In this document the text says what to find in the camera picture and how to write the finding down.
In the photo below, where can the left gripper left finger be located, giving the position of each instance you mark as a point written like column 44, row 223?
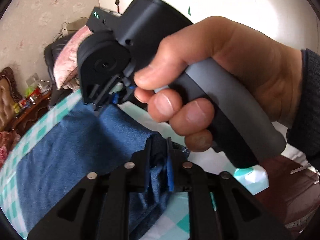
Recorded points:
column 98, row 206

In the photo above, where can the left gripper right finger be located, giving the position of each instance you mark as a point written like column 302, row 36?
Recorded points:
column 219, row 206

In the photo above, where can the blue denim pants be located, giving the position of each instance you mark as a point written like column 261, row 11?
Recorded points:
column 84, row 142

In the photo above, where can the person's right hand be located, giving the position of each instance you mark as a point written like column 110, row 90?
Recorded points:
column 271, row 71

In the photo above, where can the pink upper pillow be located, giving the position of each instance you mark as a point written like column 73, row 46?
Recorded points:
column 66, row 64

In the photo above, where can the teal white checkered bedsheet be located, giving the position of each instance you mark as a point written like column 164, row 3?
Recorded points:
column 173, row 224

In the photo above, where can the black leather chair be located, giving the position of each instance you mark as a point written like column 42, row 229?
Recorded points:
column 51, row 53

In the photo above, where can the colourful items on nightstand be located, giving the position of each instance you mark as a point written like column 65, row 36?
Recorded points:
column 35, row 89

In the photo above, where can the dark wooden nightstand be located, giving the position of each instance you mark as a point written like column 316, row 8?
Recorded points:
column 31, row 115

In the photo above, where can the tufted tan leather headboard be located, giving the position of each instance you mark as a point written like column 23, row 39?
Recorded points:
column 9, row 96

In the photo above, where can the red floral blanket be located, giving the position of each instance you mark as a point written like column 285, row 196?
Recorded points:
column 8, row 140

